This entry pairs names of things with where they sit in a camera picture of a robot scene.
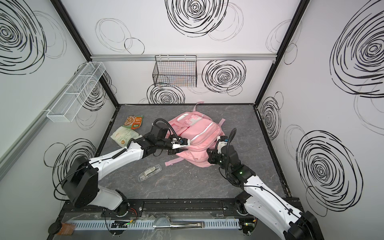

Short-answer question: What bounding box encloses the brown black button box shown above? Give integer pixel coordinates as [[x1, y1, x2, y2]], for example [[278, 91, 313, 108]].
[[48, 222, 76, 236]]

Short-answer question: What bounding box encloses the white mesh wall shelf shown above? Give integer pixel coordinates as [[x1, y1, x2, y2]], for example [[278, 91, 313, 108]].
[[47, 62, 106, 123]]

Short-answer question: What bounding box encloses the black wire wall basket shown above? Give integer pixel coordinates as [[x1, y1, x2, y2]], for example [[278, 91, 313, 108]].
[[152, 55, 198, 88]]

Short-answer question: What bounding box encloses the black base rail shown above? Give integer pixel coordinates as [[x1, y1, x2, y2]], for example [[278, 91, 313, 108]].
[[59, 197, 304, 217]]

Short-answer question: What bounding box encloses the white slotted cable duct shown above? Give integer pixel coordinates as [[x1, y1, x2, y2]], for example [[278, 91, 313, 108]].
[[67, 218, 241, 231]]

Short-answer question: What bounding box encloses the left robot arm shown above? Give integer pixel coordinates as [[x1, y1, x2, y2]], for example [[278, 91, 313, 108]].
[[59, 123, 190, 217]]

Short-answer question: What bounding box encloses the clear plastic packet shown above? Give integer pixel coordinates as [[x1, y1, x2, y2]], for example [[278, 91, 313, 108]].
[[138, 165, 162, 182]]

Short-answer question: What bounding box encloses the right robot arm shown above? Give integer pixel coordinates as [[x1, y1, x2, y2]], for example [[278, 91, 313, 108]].
[[207, 146, 324, 240]]

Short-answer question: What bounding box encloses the white green spout pouch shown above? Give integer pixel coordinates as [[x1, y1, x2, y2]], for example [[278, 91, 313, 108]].
[[111, 127, 141, 148]]

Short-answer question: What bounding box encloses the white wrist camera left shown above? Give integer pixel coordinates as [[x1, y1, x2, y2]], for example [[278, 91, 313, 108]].
[[171, 138, 190, 150]]

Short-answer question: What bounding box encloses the pink student backpack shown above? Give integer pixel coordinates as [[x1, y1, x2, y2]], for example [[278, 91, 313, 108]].
[[165, 107, 226, 168]]

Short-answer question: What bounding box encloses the orange green food packet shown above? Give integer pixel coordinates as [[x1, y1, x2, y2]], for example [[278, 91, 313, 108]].
[[123, 116, 144, 130]]

